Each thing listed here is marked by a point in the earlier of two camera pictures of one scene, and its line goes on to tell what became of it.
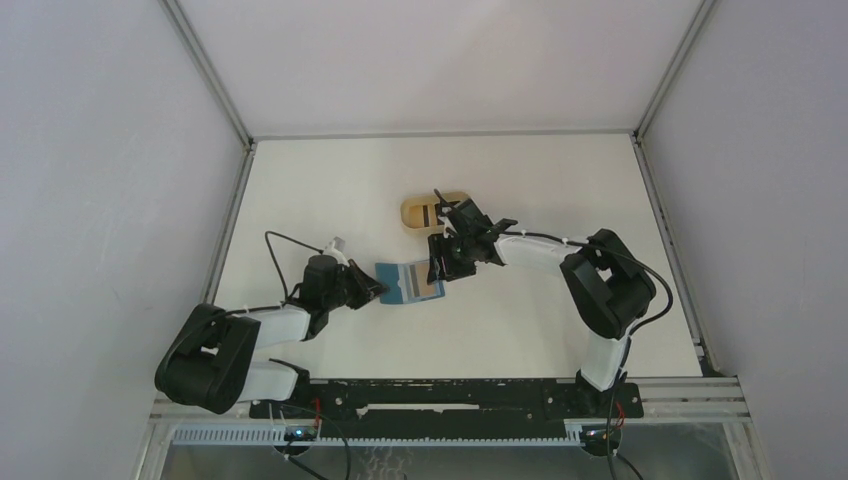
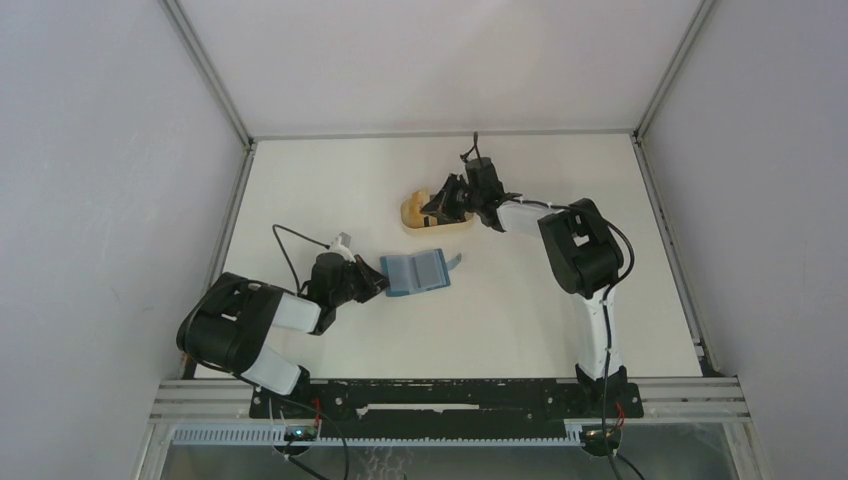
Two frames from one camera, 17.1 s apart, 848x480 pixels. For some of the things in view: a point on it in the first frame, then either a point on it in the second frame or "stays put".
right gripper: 439,245 to 441,205
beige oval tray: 419,213 stays put
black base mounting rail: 436,403 stays put
